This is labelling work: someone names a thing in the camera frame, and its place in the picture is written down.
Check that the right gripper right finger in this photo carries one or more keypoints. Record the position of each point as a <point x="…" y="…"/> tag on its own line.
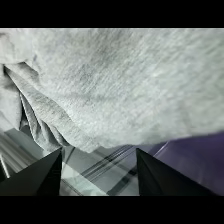
<point x="160" y="180"/>

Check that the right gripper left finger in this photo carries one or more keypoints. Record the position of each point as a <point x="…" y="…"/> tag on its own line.
<point x="40" y="180"/>

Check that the grey garment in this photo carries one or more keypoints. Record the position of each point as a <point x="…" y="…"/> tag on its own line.
<point x="126" y="86"/>

